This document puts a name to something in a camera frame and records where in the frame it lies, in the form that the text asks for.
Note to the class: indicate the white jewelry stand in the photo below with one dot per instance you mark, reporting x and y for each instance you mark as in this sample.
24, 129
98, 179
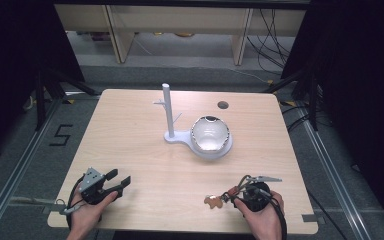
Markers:
168, 110

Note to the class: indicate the grey table bracket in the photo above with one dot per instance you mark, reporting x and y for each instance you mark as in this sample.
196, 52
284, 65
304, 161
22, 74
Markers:
313, 218

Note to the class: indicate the person's left hand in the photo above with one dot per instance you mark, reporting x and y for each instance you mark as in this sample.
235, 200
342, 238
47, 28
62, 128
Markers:
87, 213

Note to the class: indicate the beige wooden desk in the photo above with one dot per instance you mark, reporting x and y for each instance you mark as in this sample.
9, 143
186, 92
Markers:
180, 18

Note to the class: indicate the dark round table grommet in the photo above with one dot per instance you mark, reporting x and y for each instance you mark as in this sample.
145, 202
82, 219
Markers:
223, 105

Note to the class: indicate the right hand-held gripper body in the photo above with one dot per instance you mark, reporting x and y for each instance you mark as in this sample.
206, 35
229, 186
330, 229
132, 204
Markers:
257, 196

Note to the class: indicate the metal floor rail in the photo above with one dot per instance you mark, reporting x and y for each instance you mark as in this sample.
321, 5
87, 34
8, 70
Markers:
16, 166
333, 173

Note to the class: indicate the black curtain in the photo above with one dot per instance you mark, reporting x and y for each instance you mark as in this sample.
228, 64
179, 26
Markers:
16, 66
363, 83

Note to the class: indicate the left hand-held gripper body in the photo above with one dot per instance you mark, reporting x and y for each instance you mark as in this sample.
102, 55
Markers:
93, 191

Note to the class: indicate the black metal stand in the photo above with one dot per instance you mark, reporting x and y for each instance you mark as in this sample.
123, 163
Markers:
310, 96
43, 96

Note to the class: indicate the person's right hand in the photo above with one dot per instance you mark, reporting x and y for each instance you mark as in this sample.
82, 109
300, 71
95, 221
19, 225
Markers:
265, 216

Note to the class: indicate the white bowl with silver rim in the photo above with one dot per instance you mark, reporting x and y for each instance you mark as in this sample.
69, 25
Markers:
210, 133

